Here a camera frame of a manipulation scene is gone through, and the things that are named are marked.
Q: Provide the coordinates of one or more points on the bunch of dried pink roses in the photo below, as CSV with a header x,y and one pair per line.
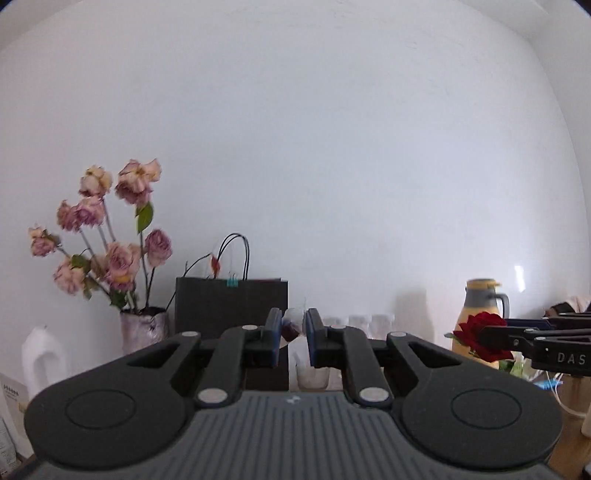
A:
x,y
122,261

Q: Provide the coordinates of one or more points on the white detergent bottle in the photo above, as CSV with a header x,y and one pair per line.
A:
x,y
44,355

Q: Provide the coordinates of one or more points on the red rose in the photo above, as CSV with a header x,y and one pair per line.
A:
x,y
480,330

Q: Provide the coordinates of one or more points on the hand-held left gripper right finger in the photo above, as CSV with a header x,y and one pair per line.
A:
x,y
311,337

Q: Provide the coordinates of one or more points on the clear glass cup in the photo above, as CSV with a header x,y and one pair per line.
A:
x,y
314,376

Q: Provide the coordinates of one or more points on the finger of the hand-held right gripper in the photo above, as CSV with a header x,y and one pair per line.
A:
x,y
508,339
554,321

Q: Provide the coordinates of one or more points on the white printed carton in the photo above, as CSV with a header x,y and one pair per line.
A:
x,y
11,415

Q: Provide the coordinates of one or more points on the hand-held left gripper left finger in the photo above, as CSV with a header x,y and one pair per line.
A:
x,y
276,337

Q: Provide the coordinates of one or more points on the black paper bag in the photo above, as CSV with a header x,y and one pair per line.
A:
x,y
207,304

